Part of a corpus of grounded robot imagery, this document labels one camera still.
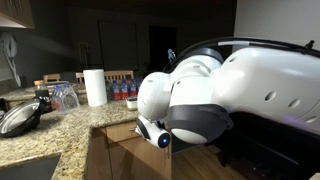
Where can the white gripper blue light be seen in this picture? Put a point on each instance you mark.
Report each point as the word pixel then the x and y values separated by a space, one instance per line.
pixel 151 132

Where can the wooden drawer front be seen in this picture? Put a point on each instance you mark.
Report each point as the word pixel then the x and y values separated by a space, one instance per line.
pixel 121 132

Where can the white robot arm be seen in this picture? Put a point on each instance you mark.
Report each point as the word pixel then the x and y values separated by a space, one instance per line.
pixel 214 78

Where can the red water bottle pack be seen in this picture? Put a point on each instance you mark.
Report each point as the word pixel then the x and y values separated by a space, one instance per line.
pixel 122 89

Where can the wooden chair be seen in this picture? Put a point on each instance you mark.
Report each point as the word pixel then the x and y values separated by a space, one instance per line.
pixel 78 77

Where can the white paper towel roll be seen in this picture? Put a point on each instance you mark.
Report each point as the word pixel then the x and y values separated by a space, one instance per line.
pixel 95 87

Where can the dark glass bottle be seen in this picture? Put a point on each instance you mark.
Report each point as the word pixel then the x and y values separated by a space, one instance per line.
pixel 41 92

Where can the black pan with lid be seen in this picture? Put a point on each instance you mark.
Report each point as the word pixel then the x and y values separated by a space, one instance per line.
pixel 22 118

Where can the upper wooden wall cabinets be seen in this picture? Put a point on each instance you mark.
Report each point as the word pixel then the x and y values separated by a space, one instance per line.
pixel 16 14

